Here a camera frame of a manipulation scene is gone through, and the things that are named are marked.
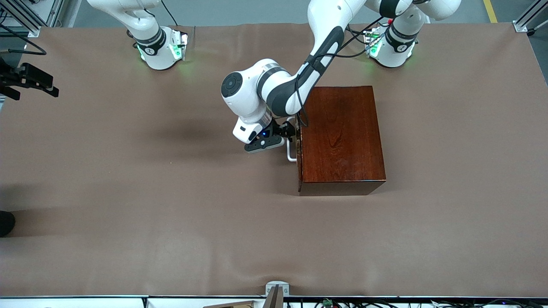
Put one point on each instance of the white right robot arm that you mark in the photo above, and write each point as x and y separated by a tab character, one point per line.
156	55

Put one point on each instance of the green connector plug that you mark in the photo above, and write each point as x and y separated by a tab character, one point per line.
327	302

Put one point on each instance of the grey metal bracket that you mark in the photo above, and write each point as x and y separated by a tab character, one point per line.
277	285

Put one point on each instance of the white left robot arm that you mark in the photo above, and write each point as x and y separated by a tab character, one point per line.
282	85

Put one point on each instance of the dark brown wooden cabinet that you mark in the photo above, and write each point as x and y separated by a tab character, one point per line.
342	141

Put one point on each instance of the brown table cloth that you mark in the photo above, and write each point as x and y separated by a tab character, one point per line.
171	235

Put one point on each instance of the black shoe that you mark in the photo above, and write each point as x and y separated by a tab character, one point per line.
6	223

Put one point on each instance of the aluminium frame profile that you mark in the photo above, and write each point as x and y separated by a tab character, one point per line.
25	15
528	17

